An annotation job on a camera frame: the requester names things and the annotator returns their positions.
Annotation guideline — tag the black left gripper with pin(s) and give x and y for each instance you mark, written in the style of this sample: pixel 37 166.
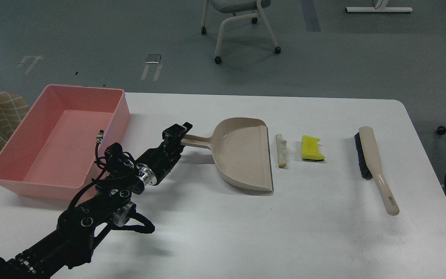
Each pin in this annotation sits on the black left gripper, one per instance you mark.
pixel 161 160

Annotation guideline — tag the beige plastic dustpan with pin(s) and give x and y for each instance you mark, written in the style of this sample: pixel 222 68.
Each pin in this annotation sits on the beige plastic dustpan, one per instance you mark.
pixel 241 153

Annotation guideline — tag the yellow sponge piece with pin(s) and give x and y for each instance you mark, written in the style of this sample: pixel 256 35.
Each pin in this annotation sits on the yellow sponge piece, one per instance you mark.
pixel 310 149

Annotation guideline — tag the beige hand brush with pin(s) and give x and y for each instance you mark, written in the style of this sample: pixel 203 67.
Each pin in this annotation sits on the beige hand brush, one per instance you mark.
pixel 370 166

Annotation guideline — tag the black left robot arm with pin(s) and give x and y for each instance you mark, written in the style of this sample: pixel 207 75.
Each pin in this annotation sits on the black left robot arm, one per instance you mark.
pixel 100 207

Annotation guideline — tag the pink plastic bin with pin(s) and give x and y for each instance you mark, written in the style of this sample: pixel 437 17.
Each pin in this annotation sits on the pink plastic bin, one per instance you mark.
pixel 51 153

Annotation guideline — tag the grey floor socket plate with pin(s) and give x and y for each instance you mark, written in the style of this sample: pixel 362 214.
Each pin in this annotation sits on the grey floor socket plate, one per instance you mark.
pixel 153 58

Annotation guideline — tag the white desk foot bar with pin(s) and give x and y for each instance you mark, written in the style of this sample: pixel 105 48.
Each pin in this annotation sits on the white desk foot bar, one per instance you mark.
pixel 379 7

